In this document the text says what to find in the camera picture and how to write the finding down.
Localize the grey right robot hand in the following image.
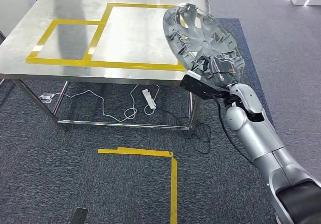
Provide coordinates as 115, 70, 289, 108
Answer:
200, 56, 239, 90

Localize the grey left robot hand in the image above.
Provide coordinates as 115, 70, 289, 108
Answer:
69, 207, 89, 224

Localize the silver wheel hubcap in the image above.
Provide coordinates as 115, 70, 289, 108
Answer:
163, 3, 246, 93

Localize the stainless steel workbench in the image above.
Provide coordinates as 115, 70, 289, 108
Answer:
0, 0, 212, 132

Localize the white power strip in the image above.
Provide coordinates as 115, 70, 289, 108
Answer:
142, 88, 157, 111

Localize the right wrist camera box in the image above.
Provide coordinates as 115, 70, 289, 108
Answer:
179, 70, 228, 100

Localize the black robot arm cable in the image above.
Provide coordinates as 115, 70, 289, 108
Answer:
212, 94, 256, 167

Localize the black floor cable tangle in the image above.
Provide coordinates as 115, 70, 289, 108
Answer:
160, 107, 212, 156

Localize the white floor cable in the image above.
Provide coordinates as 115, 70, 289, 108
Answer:
53, 84, 161, 124

